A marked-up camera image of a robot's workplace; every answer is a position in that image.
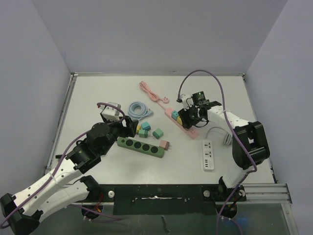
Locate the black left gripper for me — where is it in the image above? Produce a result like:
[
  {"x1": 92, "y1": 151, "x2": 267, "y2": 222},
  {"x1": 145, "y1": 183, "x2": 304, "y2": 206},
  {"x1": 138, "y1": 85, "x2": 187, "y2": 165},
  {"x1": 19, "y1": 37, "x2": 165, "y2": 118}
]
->
[{"x1": 100, "y1": 115, "x2": 137, "y2": 155}]

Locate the yellow USB charger plug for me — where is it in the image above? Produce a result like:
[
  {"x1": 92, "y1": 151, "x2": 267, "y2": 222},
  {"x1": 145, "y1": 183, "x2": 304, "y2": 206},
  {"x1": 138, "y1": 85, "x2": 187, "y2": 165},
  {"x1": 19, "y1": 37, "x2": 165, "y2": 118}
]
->
[{"x1": 177, "y1": 116, "x2": 182, "y2": 125}]

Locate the teal USB charger plug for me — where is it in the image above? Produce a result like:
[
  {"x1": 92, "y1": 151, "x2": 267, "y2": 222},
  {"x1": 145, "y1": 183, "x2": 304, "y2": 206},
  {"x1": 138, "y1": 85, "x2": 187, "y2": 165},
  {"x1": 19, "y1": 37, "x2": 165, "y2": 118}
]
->
[{"x1": 171, "y1": 110, "x2": 179, "y2": 120}]

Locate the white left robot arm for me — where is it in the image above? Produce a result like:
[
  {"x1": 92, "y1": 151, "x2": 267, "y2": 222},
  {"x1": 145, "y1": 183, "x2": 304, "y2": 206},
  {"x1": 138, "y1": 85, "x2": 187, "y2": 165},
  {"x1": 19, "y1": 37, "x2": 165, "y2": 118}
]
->
[{"x1": 0, "y1": 116, "x2": 138, "y2": 235}]

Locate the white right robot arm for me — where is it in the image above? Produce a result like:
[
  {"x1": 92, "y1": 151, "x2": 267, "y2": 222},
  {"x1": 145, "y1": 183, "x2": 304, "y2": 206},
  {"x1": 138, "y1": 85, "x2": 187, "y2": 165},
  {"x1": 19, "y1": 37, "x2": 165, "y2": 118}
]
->
[{"x1": 177, "y1": 97, "x2": 270, "y2": 200}]

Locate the mint green charger plug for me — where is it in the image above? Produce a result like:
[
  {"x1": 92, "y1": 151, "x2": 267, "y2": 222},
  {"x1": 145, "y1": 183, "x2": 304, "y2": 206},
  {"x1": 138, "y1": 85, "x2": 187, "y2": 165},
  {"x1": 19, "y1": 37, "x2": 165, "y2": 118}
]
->
[{"x1": 152, "y1": 128, "x2": 164, "y2": 139}]

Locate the pink power strip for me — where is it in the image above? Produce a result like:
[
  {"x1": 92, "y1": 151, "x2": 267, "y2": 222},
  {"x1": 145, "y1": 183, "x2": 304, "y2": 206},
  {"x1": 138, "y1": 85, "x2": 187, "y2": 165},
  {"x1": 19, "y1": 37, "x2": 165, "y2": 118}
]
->
[{"x1": 164, "y1": 108, "x2": 200, "y2": 140}]

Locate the green power strip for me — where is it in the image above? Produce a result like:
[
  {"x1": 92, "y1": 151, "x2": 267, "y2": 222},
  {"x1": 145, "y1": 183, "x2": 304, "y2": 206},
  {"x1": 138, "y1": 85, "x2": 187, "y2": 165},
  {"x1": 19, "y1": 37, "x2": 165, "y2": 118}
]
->
[{"x1": 116, "y1": 137, "x2": 165, "y2": 158}]

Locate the white power strip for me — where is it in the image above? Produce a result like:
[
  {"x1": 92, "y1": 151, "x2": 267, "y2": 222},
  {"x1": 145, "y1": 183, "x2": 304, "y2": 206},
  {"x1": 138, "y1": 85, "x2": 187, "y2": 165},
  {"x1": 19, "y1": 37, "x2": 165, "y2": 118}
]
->
[{"x1": 202, "y1": 140, "x2": 215, "y2": 171}]

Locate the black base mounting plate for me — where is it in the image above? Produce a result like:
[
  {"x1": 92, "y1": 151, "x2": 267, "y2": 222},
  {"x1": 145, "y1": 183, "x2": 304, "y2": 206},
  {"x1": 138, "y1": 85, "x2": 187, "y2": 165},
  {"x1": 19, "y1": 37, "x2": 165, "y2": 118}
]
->
[{"x1": 80, "y1": 184, "x2": 246, "y2": 215}]

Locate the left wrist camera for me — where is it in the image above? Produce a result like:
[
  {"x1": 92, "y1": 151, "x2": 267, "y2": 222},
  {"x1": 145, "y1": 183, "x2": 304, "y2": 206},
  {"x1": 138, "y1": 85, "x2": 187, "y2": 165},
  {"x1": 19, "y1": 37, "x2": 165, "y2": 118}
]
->
[{"x1": 98, "y1": 105, "x2": 120, "y2": 123}]

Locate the light blue coiled cable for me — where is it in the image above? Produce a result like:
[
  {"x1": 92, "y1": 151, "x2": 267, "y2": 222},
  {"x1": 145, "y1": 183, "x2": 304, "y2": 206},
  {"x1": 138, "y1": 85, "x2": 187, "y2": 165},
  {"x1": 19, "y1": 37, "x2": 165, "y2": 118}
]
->
[{"x1": 128, "y1": 101, "x2": 154, "y2": 121}]

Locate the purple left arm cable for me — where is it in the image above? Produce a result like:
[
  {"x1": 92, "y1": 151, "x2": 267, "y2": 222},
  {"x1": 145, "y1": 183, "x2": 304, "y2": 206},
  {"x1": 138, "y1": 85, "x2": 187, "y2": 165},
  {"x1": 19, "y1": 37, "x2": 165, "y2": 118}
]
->
[{"x1": 0, "y1": 102, "x2": 129, "y2": 230}]

